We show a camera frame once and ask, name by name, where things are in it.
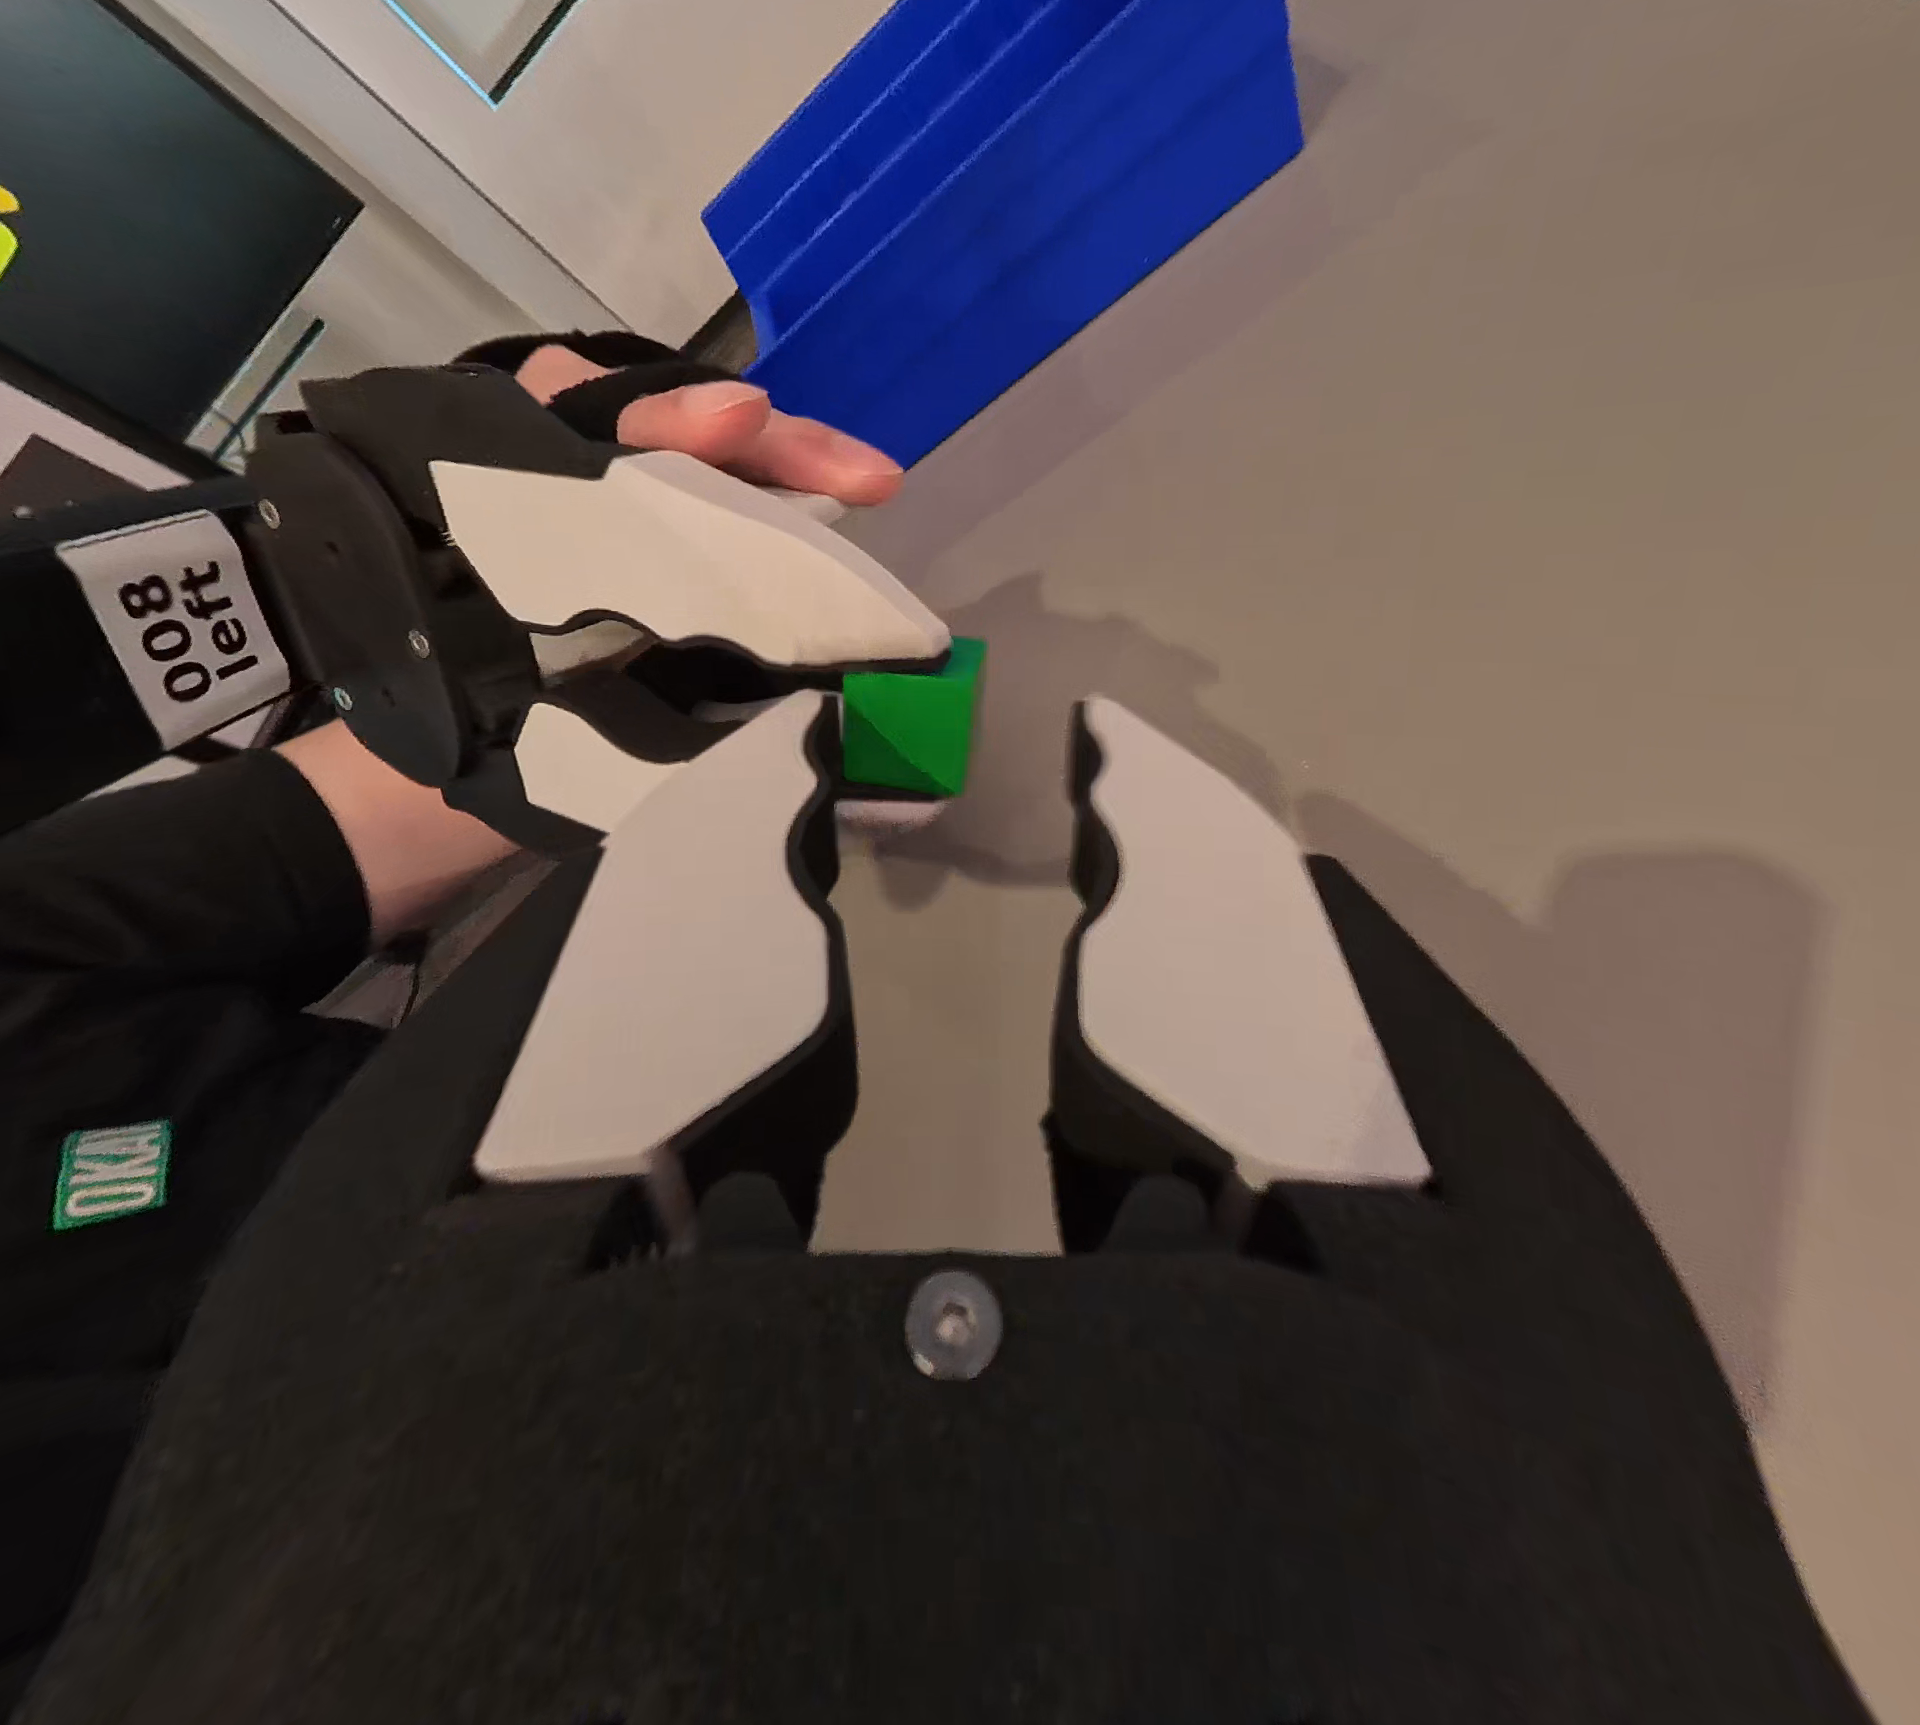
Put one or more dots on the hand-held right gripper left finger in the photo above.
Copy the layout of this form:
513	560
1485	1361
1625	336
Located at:
658	990

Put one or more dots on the green wooden cube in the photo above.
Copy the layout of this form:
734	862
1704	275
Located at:
910	725

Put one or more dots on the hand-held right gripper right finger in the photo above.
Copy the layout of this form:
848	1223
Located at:
1244	990

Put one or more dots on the person's left forearm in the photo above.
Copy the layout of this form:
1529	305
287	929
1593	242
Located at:
180	885

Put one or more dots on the blue plastic bin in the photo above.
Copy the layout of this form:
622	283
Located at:
1050	150

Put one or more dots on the dark cloth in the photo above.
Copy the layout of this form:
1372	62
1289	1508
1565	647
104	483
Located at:
148	1306

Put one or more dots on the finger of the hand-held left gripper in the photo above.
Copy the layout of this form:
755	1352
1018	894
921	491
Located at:
580	746
678	555

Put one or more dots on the black wall screen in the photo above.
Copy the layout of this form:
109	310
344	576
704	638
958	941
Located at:
137	227

